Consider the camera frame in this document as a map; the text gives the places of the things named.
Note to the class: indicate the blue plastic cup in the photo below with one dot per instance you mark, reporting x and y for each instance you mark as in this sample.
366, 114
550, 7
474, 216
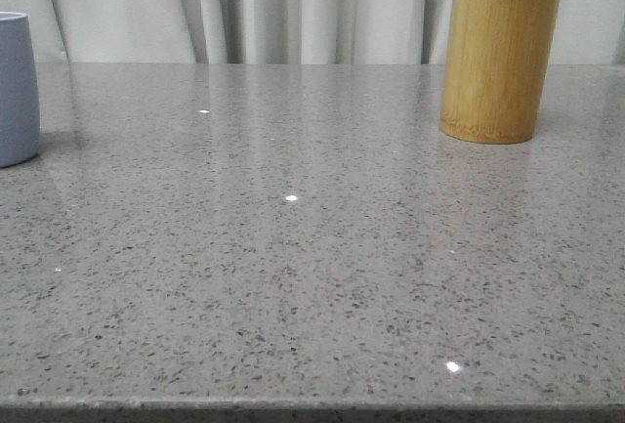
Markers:
20, 115

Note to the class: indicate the bamboo wooden cylinder holder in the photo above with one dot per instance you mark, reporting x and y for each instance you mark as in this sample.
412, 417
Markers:
498, 52

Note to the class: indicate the grey-white curtain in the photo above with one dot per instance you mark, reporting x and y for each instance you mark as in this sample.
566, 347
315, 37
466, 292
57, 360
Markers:
237, 31

